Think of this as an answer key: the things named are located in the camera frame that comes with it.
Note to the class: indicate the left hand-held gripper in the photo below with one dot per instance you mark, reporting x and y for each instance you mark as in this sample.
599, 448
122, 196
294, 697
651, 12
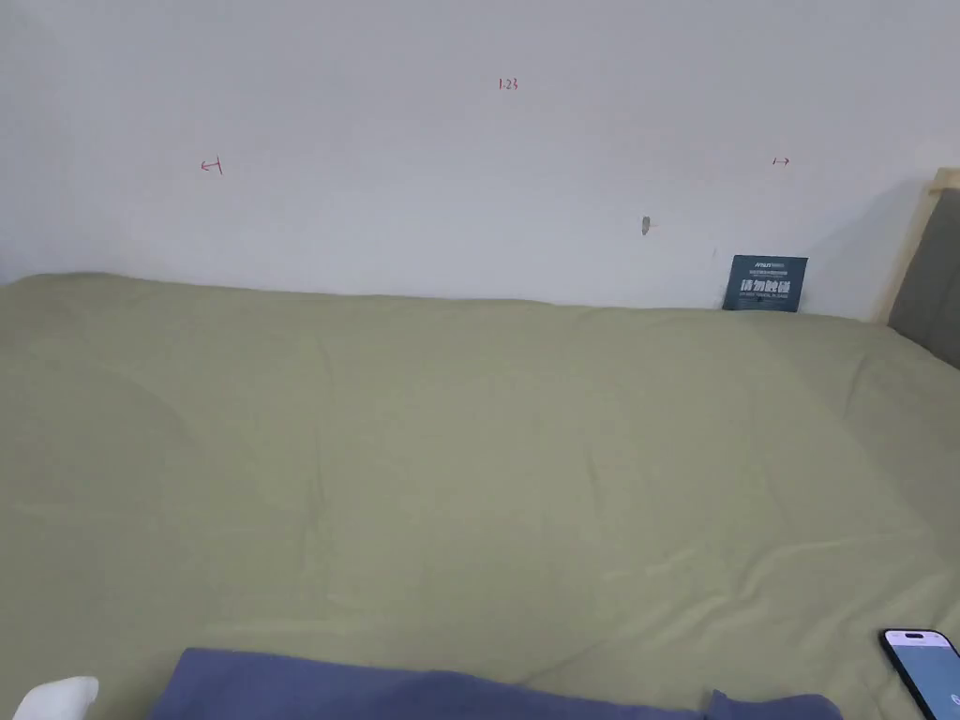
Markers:
56, 699

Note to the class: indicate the dark blue shirt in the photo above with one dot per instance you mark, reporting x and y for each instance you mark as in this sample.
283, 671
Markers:
420, 694

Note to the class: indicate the bed with pale green sheet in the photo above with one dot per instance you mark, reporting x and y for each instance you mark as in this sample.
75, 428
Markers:
450, 465

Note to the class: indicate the dark blue sign card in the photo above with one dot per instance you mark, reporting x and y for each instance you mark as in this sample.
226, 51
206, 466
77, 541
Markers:
765, 283

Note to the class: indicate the black smartphone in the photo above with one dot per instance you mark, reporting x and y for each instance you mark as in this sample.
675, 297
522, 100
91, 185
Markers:
926, 671

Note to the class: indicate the grey padded headboard wooden frame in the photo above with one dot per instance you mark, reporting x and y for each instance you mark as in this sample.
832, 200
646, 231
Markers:
926, 277

